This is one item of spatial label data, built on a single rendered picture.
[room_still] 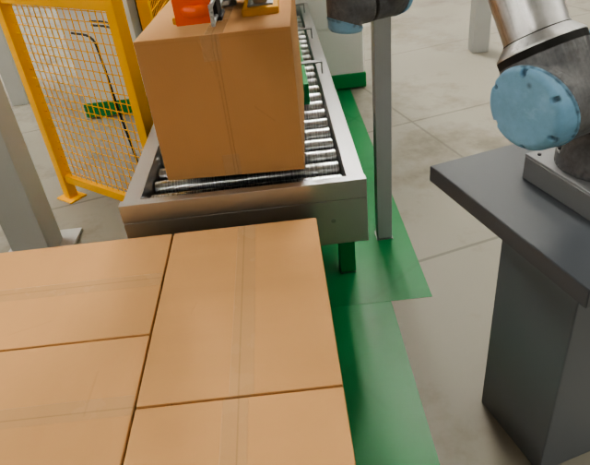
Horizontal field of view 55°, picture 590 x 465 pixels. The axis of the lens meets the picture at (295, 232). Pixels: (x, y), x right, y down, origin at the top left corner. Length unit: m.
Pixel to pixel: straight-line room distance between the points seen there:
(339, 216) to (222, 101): 0.46
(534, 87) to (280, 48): 0.72
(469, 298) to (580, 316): 0.87
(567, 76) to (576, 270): 0.32
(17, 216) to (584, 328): 2.13
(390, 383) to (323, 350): 0.68
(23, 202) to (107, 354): 1.39
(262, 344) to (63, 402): 0.40
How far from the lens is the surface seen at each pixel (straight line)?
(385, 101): 2.13
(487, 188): 1.28
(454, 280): 2.22
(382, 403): 1.79
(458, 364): 1.91
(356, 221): 1.67
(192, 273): 1.44
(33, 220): 2.62
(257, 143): 1.61
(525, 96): 1.03
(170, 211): 1.65
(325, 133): 2.07
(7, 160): 2.51
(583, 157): 1.23
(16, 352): 1.40
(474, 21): 4.61
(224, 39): 1.52
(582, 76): 1.04
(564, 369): 1.42
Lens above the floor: 1.39
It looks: 34 degrees down
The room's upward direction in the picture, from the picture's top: 7 degrees counter-clockwise
